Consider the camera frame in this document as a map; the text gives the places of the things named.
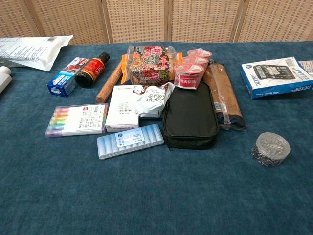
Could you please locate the blue toothpaste box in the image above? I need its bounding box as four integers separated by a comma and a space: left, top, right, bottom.
46, 57, 90, 98

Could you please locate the white box with red print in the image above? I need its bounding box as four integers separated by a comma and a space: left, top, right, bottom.
105, 85, 141, 133

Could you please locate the blue white calculator box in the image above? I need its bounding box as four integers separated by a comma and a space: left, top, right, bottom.
240, 57, 313, 100

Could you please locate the white crumpled snack bag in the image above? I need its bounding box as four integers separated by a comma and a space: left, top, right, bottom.
133, 82, 176, 118

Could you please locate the black zip pouch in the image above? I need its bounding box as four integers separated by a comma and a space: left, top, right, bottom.
162, 80, 220, 150

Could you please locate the pale blue battery pack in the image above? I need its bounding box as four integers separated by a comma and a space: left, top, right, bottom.
96, 123, 165, 160

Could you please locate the red white sealed cup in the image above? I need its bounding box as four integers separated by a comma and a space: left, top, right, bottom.
181, 56, 209, 68
187, 48, 213, 59
174, 63, 205, 90

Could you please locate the clear bag of mixed beans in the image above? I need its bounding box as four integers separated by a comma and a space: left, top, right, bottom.
121, 45, 183, 87

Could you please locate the wooden rolling pin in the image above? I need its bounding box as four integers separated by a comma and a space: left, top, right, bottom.
95, 61, 123, 103

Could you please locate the brown noodle package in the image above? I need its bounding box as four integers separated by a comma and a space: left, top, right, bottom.
202, 60, 247, 133

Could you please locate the blue tablecloth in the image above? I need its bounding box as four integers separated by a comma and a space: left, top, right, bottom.
0, 40, 313, 235

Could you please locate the pastel highlighter pen set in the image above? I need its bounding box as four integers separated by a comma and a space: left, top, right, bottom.
45, 103, 109, 138

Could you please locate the dark bottle with red label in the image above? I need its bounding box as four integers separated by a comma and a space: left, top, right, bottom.
75, 52, 110, 89

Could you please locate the wicker folding screen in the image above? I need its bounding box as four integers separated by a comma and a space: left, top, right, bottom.
0, 0, 313, 46

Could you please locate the clear round jar of pins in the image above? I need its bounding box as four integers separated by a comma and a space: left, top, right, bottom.
251, 132, 291, 168

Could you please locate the white plastic mailer bag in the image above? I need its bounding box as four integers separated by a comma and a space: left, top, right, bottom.
0, 35, 73, 71

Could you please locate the white plastic bottle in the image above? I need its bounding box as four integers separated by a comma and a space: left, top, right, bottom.
0, 66, 13, 94

